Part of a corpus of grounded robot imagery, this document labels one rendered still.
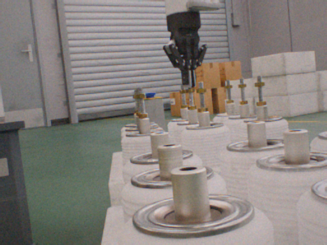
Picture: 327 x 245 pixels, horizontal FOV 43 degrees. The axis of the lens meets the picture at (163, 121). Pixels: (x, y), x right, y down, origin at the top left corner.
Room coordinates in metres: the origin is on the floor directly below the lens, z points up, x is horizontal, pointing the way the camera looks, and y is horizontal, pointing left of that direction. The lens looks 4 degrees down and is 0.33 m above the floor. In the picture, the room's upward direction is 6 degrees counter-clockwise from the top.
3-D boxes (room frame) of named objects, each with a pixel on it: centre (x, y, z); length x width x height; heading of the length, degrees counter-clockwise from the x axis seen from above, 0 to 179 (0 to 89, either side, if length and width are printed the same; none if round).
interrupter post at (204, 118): (0.80, -0.08, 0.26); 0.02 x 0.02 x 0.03
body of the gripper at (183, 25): (0.92, -0.07, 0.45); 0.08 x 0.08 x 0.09
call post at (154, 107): (1.20, 0.03, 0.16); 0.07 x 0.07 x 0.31; 5
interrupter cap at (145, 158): (0.49, 0.01, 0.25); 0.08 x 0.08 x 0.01
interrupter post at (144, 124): (0.79, 0.04, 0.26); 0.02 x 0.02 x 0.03
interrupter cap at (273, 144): (0.50, -0.11, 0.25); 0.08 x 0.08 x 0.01
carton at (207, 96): (4.89, -0.42, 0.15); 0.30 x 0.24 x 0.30; 30
